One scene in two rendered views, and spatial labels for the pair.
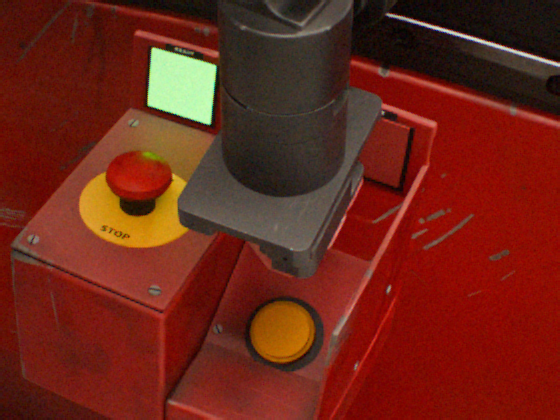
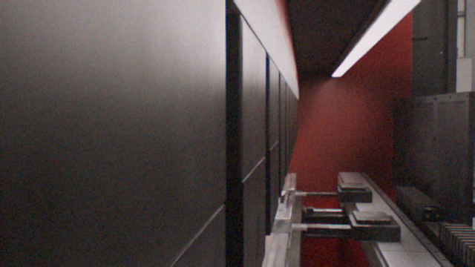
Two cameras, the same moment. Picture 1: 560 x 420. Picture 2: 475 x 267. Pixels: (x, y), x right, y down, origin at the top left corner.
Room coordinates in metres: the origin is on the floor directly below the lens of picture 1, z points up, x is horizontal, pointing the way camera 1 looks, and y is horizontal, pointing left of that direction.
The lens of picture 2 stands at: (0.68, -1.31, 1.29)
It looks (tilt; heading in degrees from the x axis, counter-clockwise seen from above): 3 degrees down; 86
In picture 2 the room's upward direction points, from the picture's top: straight up
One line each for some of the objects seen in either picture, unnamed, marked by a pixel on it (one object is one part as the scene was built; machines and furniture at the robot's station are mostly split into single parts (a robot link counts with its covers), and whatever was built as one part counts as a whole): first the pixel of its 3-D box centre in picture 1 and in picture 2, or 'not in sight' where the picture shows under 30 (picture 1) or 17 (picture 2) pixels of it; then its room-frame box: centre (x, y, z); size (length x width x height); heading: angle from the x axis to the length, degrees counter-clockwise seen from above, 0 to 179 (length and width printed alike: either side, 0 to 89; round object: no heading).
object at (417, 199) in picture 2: not in sight; (416, 201); (1.31, 0.07, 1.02); 0.37 x 0.06 x 0.04; 78
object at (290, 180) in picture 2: not in sight; (289, 190); (1.08, 0.89, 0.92); 0.50 x 0.06 x 0.10; 78
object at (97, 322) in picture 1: (213, 261); not in sight; (0.52, 0.03, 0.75); 0.20 x 0.16 x 0.18; 72
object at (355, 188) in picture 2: not in sight; (331, 191); (1.13, 0.32, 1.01); 0.26 x 0.12 x 0.05; 168
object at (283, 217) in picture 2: not in sight; (283, 219); (0.95, 0.30, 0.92); 0.39 x 0.06 x 0.10; 78
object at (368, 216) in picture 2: not in sight; (341, 224); (1.02, -0.15, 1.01); 0.26 x 0.12 x 0.05; 168
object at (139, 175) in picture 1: (138, 189); not in sight; (0.52, 0.08, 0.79); 0.04 x 0.04 x 0.04
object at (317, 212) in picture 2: not in sight; (376, 221); (1.43, 0.72, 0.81); 0.64 x 0.08 x 0.14; 168
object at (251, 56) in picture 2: not in sight; (193, 161); (0.67, -0.99, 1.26); 0.15 x 0.09 x 0.17; 78
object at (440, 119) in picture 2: not in sight; (420, 154); (1.51, 0.48, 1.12); 1.13 x 0.02 x 0.44; 78
